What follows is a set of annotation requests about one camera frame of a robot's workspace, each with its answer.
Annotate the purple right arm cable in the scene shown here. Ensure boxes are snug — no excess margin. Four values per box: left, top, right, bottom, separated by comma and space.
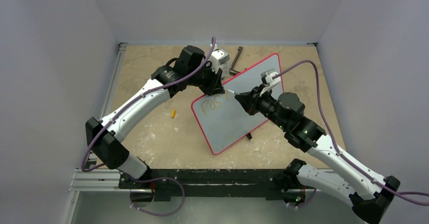
273, 60, 429, 210

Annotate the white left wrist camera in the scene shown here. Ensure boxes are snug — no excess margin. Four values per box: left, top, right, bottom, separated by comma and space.
209, 45, 230, 72

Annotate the red framed whiteboard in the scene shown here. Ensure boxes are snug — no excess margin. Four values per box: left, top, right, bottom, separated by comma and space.
191, 53, 282, 155

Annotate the white whiteboard marker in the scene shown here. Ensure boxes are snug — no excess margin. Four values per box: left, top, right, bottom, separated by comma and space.
226, 89, 239, 95

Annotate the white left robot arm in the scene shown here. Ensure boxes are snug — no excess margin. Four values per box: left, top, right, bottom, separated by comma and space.
85, 44, 230, 188

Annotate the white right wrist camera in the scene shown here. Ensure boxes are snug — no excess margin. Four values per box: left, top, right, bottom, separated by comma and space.
260, 69, 281, 96

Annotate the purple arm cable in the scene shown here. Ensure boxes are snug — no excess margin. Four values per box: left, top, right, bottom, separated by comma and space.
273, 60, 429, 210
81, 36, 217, 216

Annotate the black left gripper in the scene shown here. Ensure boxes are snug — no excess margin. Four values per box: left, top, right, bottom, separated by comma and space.
188, 63, 224, 97

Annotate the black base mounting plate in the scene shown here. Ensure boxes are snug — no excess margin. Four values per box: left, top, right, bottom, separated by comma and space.
118, 168, 306, 203

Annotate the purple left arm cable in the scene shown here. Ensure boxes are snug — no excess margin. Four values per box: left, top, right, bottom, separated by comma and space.
81, 36, 217, 216

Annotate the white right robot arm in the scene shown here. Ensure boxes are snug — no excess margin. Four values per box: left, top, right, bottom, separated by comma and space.
234, 85, 401, 223

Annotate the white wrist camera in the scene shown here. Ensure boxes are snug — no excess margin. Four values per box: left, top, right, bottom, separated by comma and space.
260, 69, 281, 96
209, 45, 230, 72

